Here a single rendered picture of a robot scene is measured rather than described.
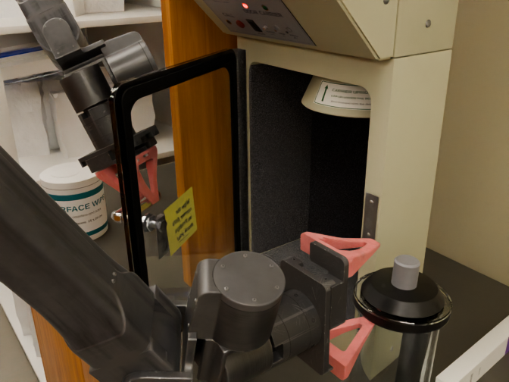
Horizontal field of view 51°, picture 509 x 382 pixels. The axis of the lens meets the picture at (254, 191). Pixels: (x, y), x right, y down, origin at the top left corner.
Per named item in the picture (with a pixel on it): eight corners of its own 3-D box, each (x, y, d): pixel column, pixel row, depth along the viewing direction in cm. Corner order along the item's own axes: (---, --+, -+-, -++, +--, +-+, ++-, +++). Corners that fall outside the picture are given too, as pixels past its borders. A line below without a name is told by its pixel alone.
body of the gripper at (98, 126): (110, 155, 81) (87, 111, 79) (160, 135, 76) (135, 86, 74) (82, 171, 75) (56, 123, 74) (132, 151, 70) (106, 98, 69)
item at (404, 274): (408, 283, 67) (416, 236, 64) (459, 325, 59) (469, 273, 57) (344, 296, 64) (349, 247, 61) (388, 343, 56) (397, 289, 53)
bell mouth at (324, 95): (357, 84, 92) (360, 51, 90) (445, 104, 79) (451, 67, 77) (277, 100, 83) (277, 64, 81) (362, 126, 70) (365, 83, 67)
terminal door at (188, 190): (241, 265, 100) (235, 46, 84) (145, 370, 75) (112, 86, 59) (237, 264, 101) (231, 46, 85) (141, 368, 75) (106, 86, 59)
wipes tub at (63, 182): (96, 214, 133) (88, 157, 127) (117, 233, 123) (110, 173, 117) (42, 228, 126) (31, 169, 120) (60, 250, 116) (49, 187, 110)
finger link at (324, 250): (404, 234, 52) (332, 266, 47) (398, 297, 54) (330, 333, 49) (352, 211, 57) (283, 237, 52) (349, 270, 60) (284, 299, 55)
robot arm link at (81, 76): (57, 76, 75) (52, 73, 69) (103, 55, 76) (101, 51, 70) (82, 120, 76) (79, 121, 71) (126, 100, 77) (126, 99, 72)
